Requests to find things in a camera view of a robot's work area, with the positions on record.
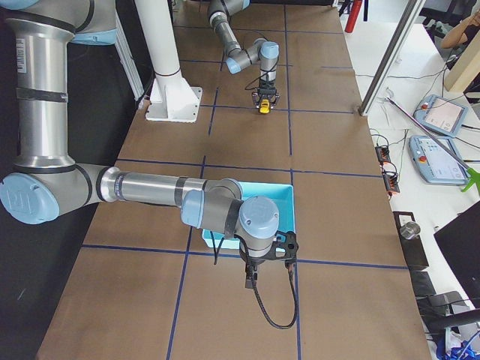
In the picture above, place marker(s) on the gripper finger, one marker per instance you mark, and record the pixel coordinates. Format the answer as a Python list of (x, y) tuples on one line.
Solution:
[(274, 101), (256, 100)]

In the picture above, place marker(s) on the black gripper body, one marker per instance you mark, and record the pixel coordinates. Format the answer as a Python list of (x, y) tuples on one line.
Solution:
[(265, 89), (253, 263)]

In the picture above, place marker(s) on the yellow beetle toy car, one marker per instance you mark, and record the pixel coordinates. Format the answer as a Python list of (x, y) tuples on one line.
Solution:
[(264, 106)]

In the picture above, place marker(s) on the person forearm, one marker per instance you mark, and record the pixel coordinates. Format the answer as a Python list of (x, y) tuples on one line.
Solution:
[(463, 33)]

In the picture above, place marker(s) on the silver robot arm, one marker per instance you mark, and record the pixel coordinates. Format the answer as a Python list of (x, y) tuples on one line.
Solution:
[(49, 183), (243, 48)]

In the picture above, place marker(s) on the light blue plastic bin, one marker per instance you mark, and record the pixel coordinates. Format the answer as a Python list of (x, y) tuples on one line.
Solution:
[(281, 194)]

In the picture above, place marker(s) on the orange black connector box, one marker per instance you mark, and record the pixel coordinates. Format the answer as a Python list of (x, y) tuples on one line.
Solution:
[(382, 153)]

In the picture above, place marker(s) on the red fire extinguisher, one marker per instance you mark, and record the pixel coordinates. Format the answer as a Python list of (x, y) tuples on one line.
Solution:
[(353, 16)]

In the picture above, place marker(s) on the metal cup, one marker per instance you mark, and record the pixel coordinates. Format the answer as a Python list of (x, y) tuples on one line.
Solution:
[(409, 230)]

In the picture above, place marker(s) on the upper teach pendant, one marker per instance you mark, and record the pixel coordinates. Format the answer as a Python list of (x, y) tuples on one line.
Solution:
[(441, 115)]

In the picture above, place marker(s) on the teach pendant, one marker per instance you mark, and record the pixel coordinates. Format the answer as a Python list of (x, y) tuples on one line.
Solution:
[(435, 165), (441, 115)]

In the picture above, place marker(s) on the lower teach pendant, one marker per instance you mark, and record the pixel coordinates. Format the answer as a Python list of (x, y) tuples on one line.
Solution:
[(435, 165)]

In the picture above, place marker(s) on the black monitor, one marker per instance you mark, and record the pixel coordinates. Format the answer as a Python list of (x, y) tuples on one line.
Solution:
[(459, 243)]

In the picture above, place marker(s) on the green tipped grabber stick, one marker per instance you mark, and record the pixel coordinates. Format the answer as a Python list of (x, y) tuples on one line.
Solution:
[(473, 174)]

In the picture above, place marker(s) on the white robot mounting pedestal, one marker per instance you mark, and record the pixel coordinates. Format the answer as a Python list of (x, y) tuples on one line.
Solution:
[(172, 99)]

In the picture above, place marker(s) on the aluminium frame post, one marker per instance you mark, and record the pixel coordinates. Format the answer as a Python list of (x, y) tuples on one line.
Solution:
[(400, 35)]

